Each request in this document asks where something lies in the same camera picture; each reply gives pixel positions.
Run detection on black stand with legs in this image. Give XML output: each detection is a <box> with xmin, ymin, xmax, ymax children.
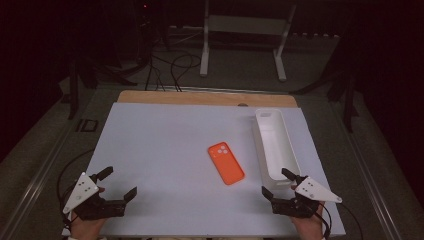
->
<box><xmin>58</xmin><ymin>49</ymin><xmax>138</xmax><ymax>121</ymax></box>
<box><xmin>289</xmin><ymin>36</ymin><xmax>360</xmax><ymax>134</ymax></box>

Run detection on black square floor plate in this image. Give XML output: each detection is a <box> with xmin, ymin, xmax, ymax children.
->
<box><xmin>75</xmin><ymin>118</ymin><xmax>100</xmax><ymax>133</ymax></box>

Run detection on person's left hand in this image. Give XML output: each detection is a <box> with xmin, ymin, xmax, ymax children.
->
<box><xmin>69</xmin><ymin>186</ymin><xmax>108</xmax><ymax>240</ymax></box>

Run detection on black floor cables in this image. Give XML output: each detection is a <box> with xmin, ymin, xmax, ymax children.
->
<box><xmin>144</xmin><ymin>53</ymin><xmax>203</xmax><ymax>93</ymax></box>

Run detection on hand-held gripper cable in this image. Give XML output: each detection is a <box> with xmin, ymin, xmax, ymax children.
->
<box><xmin>313</xmin><ymin>199</ymin><xmax>365</xmax><ymax>240</ymax></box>
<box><xmin>56</xmin><ymin>148</ymin><xmax>96</xmax><ymax>231</ymax></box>

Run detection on left hand-held gripper cable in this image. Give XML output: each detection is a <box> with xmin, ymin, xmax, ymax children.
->
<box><xmin>56</xmin><ymin>148</ymin><xmax>96</xmax><ymax>231</ymax></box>

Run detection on orange phone case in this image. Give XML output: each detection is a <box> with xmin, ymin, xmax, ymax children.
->
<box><xmin>207</xmin><ymin>141</ymin><xmax>246</xmax><ymax>186</ymax></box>

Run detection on long white plastic box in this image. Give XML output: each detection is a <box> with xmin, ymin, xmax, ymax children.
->
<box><xmin>252</xmin><ymin>108</ymin><xmax>302</xmax><ymax>190</ymax></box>

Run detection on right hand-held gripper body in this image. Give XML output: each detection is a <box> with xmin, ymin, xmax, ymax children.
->
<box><xmin>272</xmin><ymin>176</ymin><xmax>343</xmax><ymax>218</ymax></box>

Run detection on right hand-held gripper cable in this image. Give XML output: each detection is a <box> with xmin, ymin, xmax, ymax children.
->
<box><xmin>313</xmin><ymin>199</ymin><xmax>365</xmax><ymax>240</ymax></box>

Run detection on person's right hand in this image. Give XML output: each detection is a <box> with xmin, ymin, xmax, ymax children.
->
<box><xmin>289</xmin><ymin>184</ymin><xmax>327</xmax><ymax>240</ymax></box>

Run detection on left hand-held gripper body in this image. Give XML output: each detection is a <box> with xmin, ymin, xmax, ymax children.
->
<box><xmin>62</xmin><ymin>172</ymin><xmax>127</xmax><ymax>221</ymax></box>

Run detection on pale grey table board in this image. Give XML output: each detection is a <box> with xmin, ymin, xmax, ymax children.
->
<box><xmin>61</xmin><ymin>102</ymin><xmax>347</xmax><ymax>238</ymax></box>

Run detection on white metal stand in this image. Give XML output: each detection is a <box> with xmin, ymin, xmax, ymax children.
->
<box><xmin>199</xmin><ymin>0</ymin><xmax>298</xmax><ymax>83</ymax></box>

